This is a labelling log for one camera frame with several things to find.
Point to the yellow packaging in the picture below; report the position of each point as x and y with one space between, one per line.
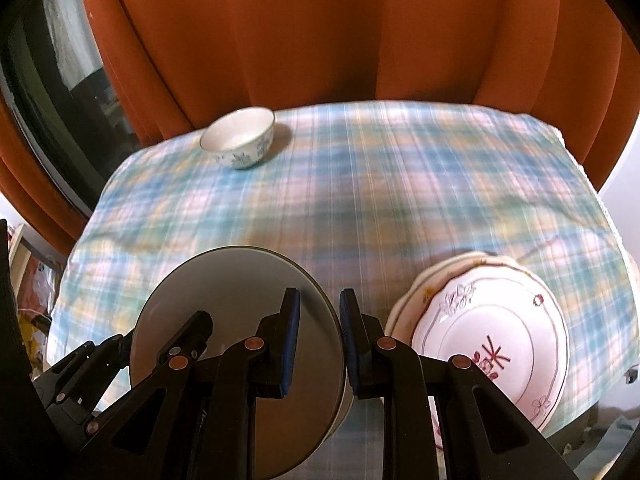
32 342

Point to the orange curtain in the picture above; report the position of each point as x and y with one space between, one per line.
325 35

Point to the plaid tablecloth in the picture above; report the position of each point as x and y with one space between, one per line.
350 185

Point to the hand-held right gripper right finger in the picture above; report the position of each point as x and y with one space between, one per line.
350 345

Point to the pink floral scalloped plate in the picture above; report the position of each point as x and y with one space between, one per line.
500 320

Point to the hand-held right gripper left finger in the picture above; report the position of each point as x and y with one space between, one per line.
290 345

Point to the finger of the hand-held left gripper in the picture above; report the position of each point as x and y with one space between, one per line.
192 332
107 360

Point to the white blue floral bowl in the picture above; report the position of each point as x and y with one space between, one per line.
235 130
341 410
235 285

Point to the dark glass window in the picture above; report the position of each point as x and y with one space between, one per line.
65 85

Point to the orange plastic packaging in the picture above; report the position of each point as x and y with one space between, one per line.
37 285

